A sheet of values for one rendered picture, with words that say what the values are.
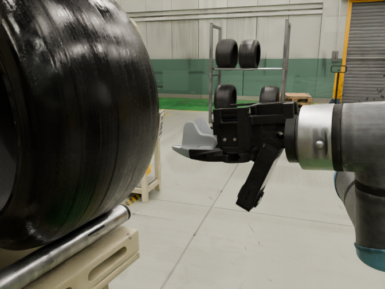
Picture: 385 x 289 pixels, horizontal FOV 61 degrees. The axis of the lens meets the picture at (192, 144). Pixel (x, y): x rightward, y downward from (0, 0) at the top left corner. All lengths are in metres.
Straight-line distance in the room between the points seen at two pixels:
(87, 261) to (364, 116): 0.57
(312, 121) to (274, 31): 11.10
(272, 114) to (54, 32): 0.33
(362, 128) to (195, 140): 0.24
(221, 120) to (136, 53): 0.23
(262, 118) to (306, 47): 11.00
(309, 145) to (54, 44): 0.37
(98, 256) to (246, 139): 0.43
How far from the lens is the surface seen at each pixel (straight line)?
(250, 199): 0.50
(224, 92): 5.87
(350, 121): 0.43
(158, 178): 3.30
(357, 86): 11.58
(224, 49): 5.84
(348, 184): 0.57
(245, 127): 0.46
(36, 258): 0.68
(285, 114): 0.46
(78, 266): 0.73
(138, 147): 0.62
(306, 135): 0.44
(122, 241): 0.79
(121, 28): 0.63
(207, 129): 0.55
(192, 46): 12.03
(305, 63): 11.37
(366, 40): 11.59
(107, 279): 0.79
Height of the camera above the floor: 1.26
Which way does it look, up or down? 14 degrees down
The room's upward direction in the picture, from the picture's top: straight up
